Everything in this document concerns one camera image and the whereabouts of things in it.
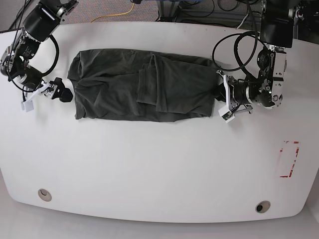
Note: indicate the dark grey t-shirt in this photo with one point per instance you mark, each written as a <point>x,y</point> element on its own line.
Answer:
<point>137,85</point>

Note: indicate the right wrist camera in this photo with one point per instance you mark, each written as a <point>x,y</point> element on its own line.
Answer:
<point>27,106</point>

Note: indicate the left table cable grommet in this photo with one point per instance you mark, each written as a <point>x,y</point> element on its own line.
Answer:
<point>44,195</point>

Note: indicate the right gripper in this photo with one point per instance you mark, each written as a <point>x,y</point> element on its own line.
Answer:
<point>53,89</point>

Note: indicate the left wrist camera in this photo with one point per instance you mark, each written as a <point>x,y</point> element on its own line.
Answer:
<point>226,114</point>

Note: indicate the table cable grommet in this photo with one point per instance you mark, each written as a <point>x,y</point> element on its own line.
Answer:
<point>44,195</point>
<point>263,207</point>

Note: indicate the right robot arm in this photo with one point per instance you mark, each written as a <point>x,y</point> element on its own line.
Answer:
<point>37,27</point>

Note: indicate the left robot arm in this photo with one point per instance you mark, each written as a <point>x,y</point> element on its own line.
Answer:
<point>276,35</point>

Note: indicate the red tape rectangle marking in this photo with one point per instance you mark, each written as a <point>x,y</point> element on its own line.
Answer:
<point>287,158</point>

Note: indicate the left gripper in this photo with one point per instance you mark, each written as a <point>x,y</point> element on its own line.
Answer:
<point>233,94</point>

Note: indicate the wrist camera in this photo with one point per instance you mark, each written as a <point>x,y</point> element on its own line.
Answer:
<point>27,106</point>
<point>226,114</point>

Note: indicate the right table cable grommet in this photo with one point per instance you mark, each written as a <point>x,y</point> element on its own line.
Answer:
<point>263,207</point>

